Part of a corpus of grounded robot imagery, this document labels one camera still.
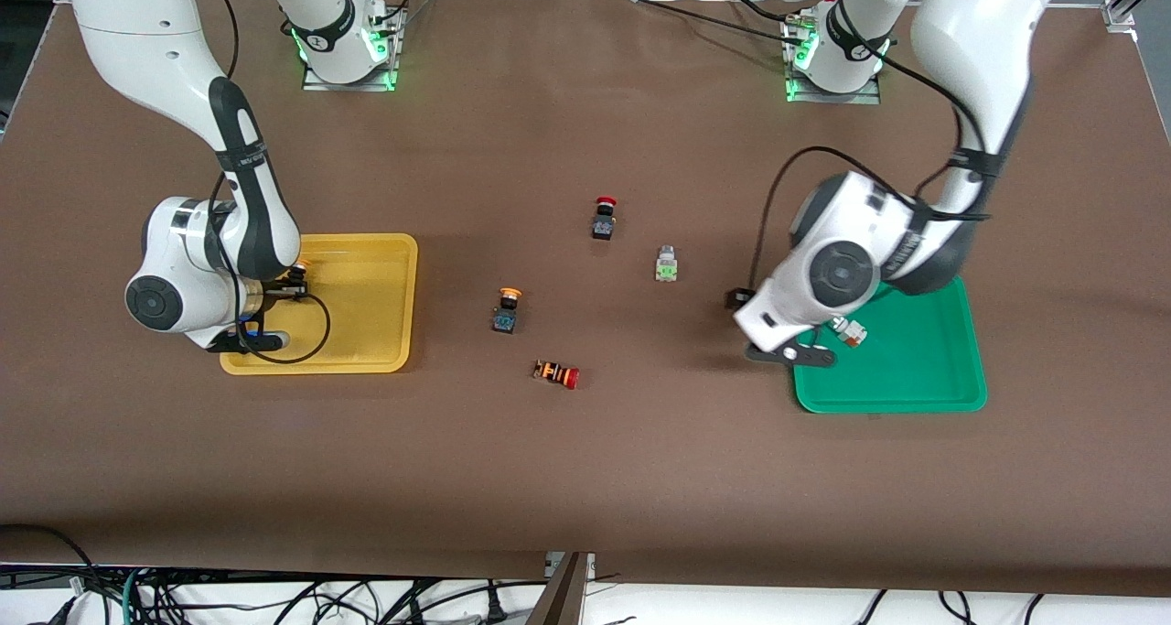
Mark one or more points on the red push button orange body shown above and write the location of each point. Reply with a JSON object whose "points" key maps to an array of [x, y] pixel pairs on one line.
{"points": [[558, 373]]}

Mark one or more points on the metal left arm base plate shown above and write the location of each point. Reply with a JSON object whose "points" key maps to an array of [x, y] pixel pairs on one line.
{"points": [[832, 98]]}

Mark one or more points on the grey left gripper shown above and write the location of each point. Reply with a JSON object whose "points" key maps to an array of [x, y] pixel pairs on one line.
{"points": [[821, 330]]}

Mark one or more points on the brown table cover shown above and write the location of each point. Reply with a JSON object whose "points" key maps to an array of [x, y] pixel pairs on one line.
{"points": [[585, 479]]}

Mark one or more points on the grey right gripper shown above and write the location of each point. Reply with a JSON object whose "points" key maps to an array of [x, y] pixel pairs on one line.
{"points": [[272, 292]]}

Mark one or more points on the red push button black body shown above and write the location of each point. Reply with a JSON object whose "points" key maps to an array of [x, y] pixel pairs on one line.
{"points": [[603, 227]]}

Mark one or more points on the green push button white body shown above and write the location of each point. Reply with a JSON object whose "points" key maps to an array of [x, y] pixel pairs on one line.
{"points": [[667, 268]]}

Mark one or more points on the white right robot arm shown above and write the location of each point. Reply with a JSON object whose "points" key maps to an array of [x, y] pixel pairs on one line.
{"points": [[155, 58]]}

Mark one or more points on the green plastic tray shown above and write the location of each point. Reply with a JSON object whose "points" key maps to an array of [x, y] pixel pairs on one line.
{"points": [[915, 378]]}

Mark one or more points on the grey metal post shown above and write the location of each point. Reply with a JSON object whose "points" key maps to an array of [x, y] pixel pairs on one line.
{"points": [[567, 598]]}

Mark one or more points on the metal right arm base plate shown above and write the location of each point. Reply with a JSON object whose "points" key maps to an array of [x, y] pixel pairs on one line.
{"points": [[352, 86]]}

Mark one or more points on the silver corner bracket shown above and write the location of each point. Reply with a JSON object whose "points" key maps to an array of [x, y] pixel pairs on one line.
{"points": [[1118, 16]]}

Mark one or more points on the white orange switch block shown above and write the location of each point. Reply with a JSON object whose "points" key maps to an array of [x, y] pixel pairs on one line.
{"points": [[851, 334]]}

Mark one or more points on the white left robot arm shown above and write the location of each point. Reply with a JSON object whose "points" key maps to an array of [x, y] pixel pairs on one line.
{"points": [[970, 48]]}

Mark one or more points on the yellow plastic tray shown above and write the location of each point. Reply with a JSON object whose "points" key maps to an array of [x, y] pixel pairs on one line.
{"points": [[366, 314]]}

